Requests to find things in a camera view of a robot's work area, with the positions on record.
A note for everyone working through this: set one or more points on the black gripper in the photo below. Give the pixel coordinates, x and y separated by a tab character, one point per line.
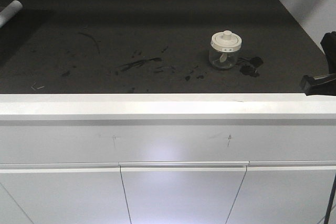
322	85

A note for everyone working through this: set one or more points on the glass jar with white lid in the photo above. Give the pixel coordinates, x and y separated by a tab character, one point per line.
224	50

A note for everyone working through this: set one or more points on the white cabinet door middle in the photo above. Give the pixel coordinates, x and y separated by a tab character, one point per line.
181	192

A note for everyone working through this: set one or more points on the white cabinet door left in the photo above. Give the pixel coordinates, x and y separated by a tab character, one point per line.
63	195

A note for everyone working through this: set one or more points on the white paper roll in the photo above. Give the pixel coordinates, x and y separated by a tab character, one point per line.
10	11

